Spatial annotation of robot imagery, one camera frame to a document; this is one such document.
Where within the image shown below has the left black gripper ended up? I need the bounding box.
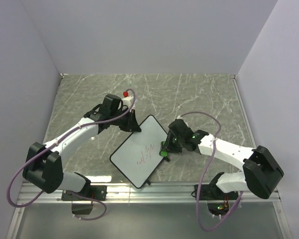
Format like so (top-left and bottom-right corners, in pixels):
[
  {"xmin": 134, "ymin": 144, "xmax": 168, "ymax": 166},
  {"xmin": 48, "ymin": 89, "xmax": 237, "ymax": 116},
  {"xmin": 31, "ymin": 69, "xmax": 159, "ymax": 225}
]
[{"xmin": 111, "ymin": 108, "xmax": 141, "ymax": 132}]

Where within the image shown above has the green whiteboard eraser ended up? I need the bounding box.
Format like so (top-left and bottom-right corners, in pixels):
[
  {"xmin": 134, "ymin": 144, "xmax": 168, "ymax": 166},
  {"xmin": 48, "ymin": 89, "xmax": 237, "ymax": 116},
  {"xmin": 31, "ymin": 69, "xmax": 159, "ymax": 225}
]
[{"xmin": 159, "ymin": 141, "xmax": 168, "ymax": 157}]

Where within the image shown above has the small black-framed whiteboard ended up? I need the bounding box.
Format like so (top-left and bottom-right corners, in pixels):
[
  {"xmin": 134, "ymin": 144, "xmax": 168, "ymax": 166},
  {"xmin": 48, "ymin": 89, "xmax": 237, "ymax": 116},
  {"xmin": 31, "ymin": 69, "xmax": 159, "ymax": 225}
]
[{"xmin": 110, "ymin": 115, "xmax": 169, "ymax": 189}]

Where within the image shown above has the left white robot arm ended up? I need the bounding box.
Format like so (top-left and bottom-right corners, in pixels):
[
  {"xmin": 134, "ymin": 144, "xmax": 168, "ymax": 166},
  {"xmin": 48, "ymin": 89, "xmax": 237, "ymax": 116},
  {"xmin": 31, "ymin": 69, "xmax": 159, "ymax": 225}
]
[{"xmin": 22, "ymin": 92, "xmax": 141, "ymax": 200}]

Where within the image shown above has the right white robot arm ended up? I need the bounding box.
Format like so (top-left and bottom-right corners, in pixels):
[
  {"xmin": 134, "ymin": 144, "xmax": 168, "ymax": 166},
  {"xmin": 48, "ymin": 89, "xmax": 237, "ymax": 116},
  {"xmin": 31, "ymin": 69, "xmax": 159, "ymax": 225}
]
[{"xmin": 159, "ymin": 119, "xmax": 284, "ymax": 200}]

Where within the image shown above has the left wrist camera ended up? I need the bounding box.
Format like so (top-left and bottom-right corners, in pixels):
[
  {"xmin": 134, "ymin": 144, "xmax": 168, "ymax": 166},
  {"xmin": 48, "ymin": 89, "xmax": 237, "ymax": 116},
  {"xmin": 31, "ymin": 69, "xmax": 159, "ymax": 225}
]
[{"xmin": 122, "ymin": 91, "xmax": 138, "ymax": 109}]

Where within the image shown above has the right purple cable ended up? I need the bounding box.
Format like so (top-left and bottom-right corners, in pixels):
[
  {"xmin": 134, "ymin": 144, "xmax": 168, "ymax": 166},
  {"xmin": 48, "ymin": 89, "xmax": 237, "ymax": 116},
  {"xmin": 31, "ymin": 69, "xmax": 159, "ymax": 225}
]
[{"xmin": 176, "ymin": 111, "xmax": 244, "ymax": 232}]

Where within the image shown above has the purple cable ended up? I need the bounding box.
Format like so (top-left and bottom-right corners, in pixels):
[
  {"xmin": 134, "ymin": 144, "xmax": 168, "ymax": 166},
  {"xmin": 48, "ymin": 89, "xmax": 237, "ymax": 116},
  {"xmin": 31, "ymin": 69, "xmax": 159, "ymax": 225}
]
[
  {"xmin": 6, "ymin": 89, "xmax": 138, "ymax": 221},
  {"xmin": 176, "ymin": 111, "xmax": 244, "ymax": 232}
]

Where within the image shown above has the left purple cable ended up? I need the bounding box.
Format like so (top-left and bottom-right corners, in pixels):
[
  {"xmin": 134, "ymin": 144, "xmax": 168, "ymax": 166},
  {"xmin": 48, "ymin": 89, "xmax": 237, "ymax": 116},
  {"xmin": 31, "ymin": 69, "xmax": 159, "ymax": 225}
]
[{"xmin": 6, "ymin": 89, "xmax": 138, "ymax": 221}]

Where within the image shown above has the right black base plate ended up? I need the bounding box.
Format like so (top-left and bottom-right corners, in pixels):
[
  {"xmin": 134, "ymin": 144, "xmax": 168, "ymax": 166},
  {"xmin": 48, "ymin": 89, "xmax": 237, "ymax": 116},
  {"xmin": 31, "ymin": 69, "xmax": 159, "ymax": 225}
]
[{"xmin": 191, "ymin": 184, "xmax": 239, "ymax": 201}]

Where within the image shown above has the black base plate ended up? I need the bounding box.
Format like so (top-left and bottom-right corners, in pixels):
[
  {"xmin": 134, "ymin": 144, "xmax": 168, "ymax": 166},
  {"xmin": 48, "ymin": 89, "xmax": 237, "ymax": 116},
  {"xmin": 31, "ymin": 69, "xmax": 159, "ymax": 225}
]
[
  {"xmin": 61, "ymin": 185, "xmax": 107, "ymax": 201},
  {"xmin": 191, "ymin": 184, "xmax": 239, "ymax": 201}
]

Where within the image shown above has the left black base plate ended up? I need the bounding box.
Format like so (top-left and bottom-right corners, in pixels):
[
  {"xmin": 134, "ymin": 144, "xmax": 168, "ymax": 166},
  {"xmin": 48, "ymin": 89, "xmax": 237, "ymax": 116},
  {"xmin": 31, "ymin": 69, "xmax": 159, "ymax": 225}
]
[{"xmin": 61, "ymin": 185, "xmax": 107, "ymax": 201}]

